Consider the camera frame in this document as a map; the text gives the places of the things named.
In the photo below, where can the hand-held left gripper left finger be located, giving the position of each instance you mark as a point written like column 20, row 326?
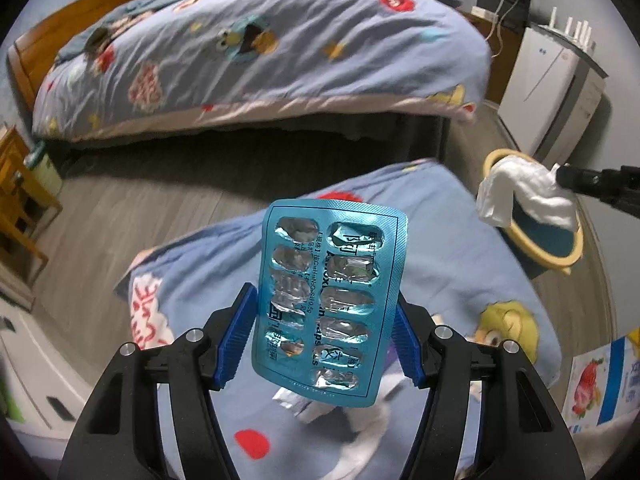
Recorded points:
column 235, row 340

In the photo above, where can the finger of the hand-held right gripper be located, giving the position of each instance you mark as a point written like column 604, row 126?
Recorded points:
column 585, row 180

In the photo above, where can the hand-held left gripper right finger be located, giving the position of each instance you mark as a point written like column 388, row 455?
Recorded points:
column 407, row 350

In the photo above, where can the white tissue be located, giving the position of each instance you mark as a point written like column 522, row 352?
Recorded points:
column 520, row 185

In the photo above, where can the blue bin with yellow rim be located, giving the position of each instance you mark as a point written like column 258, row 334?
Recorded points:
column 545, row 240

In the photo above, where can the teal blister pack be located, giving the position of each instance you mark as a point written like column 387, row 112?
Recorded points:
column 325, row 310

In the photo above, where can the small printed blue blanket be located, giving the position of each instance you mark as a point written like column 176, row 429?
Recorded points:
column 200, row 270

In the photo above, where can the white air purifier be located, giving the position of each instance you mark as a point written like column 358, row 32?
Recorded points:
column 535, row 90

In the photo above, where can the wooden cabinet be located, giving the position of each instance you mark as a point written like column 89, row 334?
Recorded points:
column 502, row 75

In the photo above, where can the white router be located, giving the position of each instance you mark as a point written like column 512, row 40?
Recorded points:
column 570, row 27

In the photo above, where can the white power strip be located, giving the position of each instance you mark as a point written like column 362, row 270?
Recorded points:
column 482, row 11

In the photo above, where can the strawberry print package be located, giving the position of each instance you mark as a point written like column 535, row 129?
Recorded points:
column 615, row 375

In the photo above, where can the white cabinet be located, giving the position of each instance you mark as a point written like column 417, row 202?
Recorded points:
column 35, row 370

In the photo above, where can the green white bin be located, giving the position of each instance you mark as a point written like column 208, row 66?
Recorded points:
column 47, row 175

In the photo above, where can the bed with cartoon duvet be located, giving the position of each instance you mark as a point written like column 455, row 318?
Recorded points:
column 300, row 75

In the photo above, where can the wooden nightstand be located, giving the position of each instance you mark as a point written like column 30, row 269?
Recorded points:
column 15, row 170

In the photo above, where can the wooden bed headboard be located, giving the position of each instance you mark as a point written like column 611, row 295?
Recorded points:
column 65, row 15

